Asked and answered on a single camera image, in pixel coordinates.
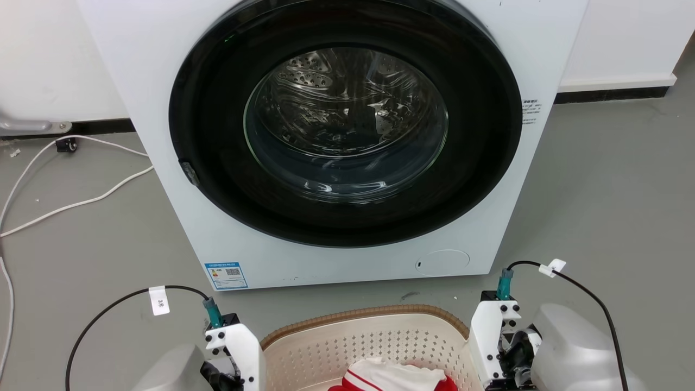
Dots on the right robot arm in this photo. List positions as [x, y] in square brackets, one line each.
[575, 353]

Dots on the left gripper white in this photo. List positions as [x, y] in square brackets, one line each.
[244, 353]

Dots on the black round washer door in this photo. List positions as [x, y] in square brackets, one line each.
[217, 190]

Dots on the round white filter cover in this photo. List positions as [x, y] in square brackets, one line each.
[442, 263]

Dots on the small text sticker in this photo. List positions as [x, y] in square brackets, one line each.
[529, 111]

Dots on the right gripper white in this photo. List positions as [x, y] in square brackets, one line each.
[486, 336]

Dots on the blue energy label sticker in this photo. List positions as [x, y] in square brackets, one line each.
[226, 276]

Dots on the white front-load washing machine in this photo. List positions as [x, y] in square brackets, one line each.
[136, 60]

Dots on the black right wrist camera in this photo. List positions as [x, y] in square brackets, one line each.
[491, 296]

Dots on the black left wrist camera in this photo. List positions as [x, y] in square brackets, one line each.
[230, 320]

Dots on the beige laundry basket brown rim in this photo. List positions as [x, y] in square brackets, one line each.
[326, 353]

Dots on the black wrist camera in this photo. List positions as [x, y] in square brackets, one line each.
[491, 296]
[230, 320]

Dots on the steel washer drum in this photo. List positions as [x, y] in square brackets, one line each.
[336, 108]

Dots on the red and white garment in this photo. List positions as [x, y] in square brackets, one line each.
[391, 377]

